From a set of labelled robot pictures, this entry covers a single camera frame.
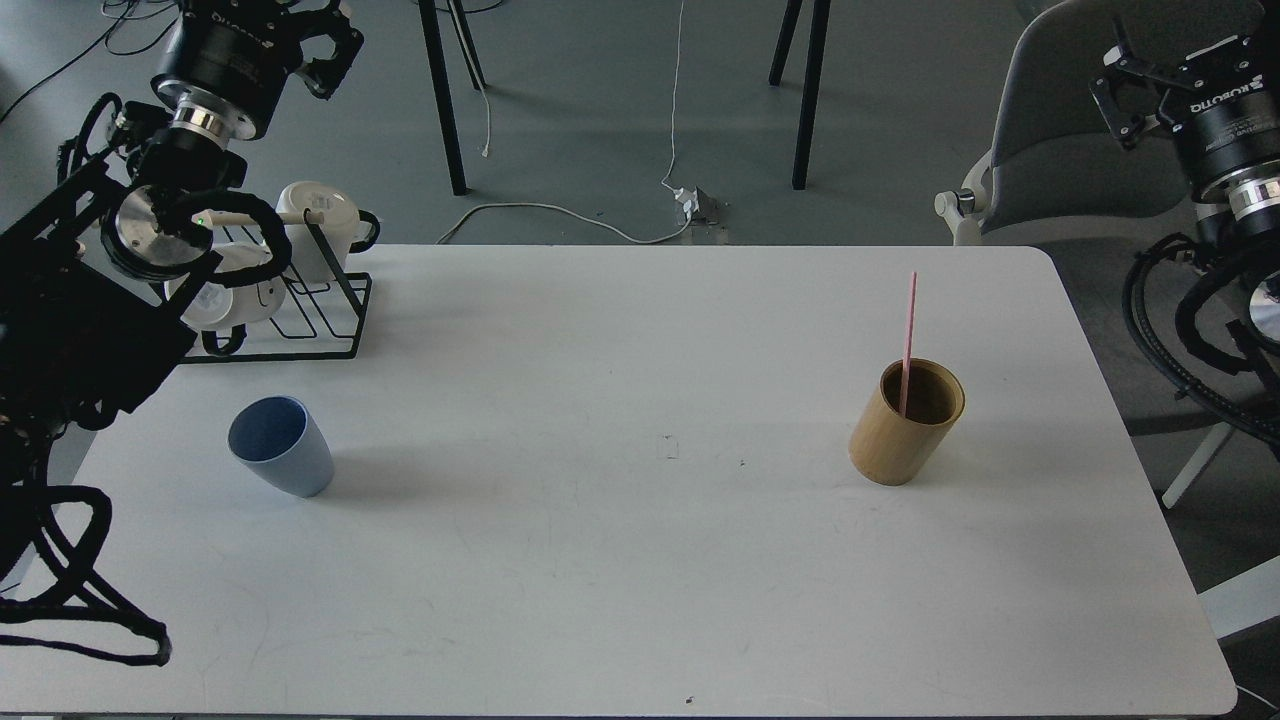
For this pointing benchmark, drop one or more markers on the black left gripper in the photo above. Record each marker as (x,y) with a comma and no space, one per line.
(233,57)

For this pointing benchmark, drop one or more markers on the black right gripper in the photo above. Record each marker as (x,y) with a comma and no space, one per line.
(1223,121)

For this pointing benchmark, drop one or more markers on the blue plastic cup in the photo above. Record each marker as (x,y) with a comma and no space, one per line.
(279,440)

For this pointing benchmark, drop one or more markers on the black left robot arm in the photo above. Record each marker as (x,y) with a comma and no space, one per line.
(101,276)

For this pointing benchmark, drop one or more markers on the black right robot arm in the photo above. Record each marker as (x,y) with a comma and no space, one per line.
(1226,320)

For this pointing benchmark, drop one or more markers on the grey office chair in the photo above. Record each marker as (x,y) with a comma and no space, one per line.
(1054,179)

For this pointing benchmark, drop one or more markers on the white mug upright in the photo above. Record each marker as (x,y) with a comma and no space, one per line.
(346,228)

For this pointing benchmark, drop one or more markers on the white mug lying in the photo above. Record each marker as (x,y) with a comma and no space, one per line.
(219,308)

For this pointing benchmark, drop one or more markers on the black table leg right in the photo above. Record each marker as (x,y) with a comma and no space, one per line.
(813,69)

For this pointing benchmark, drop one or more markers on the white power adapter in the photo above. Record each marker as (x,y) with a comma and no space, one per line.
(697,207)

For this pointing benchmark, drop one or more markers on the bamboo cylinder holder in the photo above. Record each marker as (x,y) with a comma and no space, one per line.
(905,420)

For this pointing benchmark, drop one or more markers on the black wire mug rack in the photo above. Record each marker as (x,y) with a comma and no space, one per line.
(316,321)

